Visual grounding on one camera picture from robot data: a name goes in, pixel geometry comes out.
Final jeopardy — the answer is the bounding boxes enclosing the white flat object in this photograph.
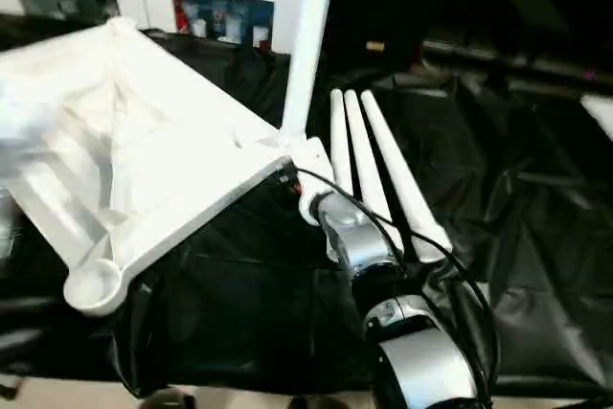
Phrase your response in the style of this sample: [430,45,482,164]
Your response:
[580,94,613,138]

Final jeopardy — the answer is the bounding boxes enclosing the small white box red base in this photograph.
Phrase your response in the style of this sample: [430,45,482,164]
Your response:
[252,24,272,50]

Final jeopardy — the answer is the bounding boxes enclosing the white plastic table top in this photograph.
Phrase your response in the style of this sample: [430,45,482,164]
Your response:
[0,15,334,318]

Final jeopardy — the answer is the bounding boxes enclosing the white plastic table leg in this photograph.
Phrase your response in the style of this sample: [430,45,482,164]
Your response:
[276,0,342,148]
[358,89,454,265]
[342,88,407,260]
[328,87,358,204]

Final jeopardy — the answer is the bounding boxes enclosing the small white blue box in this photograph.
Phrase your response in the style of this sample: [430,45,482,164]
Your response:
[224,13,245,41]

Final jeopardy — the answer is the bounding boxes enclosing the dark metal rod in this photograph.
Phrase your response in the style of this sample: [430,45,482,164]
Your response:
[420,39,613,82]

